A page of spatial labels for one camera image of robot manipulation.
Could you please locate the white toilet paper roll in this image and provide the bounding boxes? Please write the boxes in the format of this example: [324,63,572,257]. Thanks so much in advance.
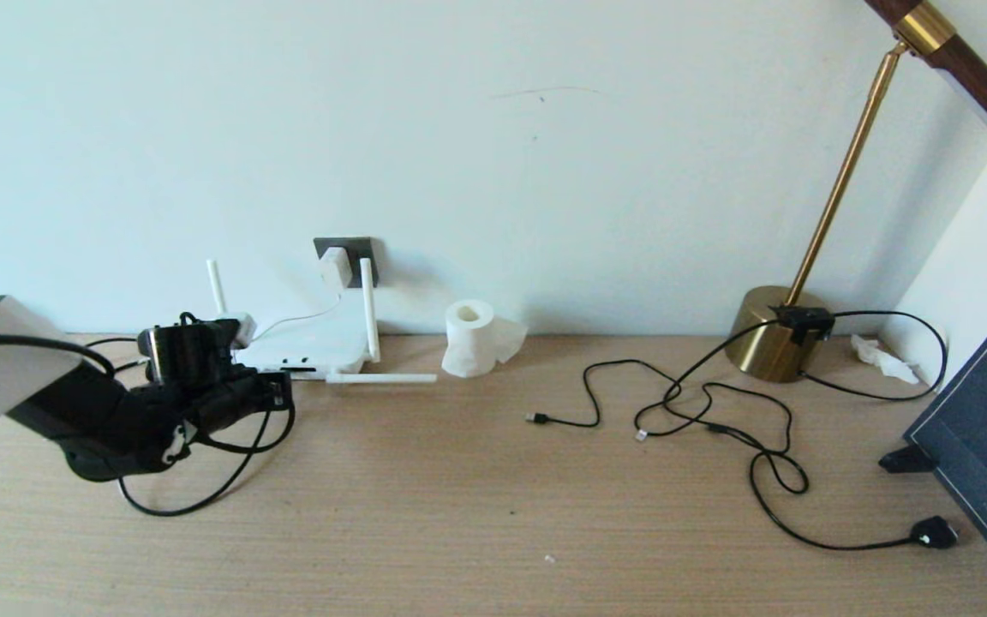
[442,299,529,379]

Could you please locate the white router with antennas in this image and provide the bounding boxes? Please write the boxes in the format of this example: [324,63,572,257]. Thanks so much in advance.
[206,259,439,385]

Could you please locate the crumpled white tissue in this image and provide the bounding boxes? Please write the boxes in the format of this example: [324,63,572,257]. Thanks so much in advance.
[850,334,920,384]

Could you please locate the black clip on lamp base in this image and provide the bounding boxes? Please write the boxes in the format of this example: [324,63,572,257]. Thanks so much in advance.
[770,305,835,345]

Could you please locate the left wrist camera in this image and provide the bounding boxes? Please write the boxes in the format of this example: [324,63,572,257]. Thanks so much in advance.
[221,314,258,349]

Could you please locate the black ethernet cable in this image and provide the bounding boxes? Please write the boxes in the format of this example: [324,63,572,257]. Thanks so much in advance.
[82,338,316,518]

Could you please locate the brass and wood desk lamp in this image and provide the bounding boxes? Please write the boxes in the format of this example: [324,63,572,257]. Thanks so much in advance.
[727,0,987,383]

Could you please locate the black lamp power cable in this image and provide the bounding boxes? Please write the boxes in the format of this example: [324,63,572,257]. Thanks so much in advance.
[635,309,960,551]

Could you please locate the thin white adapter cable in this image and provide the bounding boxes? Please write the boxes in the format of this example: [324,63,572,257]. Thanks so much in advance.
[254,290,345,339]

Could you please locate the white power adapter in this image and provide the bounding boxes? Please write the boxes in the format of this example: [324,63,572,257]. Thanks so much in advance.
[320,247,353,291]

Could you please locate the black usb cable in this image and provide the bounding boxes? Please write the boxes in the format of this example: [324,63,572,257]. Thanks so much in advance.
[525,359,796,455]

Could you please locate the grey wall socket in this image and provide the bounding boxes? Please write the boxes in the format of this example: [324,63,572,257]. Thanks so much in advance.
[314,237,379,289]

